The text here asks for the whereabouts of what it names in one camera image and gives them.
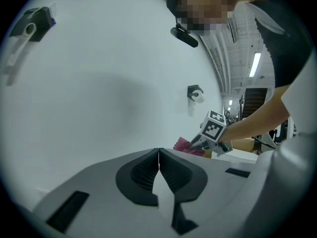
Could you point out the person's head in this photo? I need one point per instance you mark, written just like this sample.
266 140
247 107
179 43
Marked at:
205 6

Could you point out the tall cardboard box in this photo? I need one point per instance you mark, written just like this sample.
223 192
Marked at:
244 144

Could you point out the pink cloth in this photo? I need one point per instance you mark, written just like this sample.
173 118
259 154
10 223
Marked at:
183 145

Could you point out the black head-worn camera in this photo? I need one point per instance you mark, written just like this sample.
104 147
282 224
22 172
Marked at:
184 36

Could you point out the person's black and white shirt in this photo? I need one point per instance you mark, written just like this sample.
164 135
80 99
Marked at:
284 41

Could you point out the dark staircase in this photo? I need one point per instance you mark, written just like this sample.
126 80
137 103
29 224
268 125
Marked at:
255 103

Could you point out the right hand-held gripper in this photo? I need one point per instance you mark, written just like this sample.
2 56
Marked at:
213 130

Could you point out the ceiling light tube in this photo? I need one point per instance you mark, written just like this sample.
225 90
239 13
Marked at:
255 64

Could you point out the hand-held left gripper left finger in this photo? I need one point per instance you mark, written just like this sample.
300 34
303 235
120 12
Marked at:
99 197

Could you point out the black toilet paper holder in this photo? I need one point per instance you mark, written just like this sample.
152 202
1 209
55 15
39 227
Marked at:
194 89

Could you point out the black paper holder with flap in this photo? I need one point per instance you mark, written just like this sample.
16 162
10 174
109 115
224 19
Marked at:
39 17

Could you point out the nearly empty paper roll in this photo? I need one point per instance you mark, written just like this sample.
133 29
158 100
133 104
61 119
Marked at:
23 42

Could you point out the full toilet paper roll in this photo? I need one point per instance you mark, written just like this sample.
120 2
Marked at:
199 97

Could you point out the person's right forearm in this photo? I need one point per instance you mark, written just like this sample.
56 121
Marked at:
255 123

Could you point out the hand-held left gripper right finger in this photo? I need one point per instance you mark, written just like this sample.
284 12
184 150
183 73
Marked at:
213 195

